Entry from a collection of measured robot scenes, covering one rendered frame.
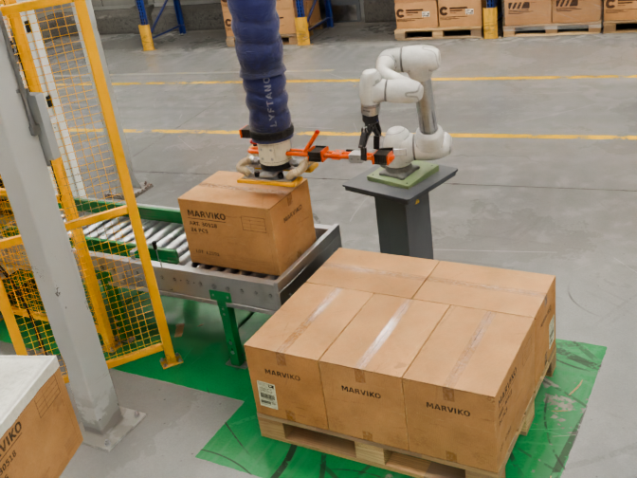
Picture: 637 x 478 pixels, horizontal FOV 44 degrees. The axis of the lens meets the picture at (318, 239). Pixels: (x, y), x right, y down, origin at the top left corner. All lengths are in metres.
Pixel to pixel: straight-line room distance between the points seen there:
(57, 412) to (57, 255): 0.96
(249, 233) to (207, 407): 0.94
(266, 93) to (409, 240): 1.38
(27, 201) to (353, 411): 1.71
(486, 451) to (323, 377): 0.77
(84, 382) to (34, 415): 1.16
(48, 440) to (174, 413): 1.35
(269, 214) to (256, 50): 0.83
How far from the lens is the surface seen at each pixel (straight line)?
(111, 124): 4.15
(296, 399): 3.78
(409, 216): 4.73
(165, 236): 5.07
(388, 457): 3.79
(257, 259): 4.28
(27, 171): 3.71
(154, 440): 4.23
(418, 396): 3.42
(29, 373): 3.07
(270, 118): 3.99
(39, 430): 3.06
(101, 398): 4.27
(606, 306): 4.87
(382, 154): 3.87
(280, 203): 4.15
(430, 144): 4.56
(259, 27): 3.88
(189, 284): 4.45
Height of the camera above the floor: 2.57
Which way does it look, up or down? 26 degrees down
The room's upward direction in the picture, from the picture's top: 8 degrees counter-clockwise
